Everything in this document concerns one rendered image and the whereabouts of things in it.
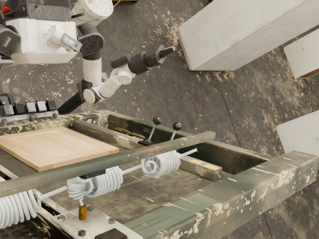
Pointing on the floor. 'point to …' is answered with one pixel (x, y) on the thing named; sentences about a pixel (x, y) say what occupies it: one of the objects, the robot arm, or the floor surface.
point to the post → (70, 105)
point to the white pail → (92, 11)
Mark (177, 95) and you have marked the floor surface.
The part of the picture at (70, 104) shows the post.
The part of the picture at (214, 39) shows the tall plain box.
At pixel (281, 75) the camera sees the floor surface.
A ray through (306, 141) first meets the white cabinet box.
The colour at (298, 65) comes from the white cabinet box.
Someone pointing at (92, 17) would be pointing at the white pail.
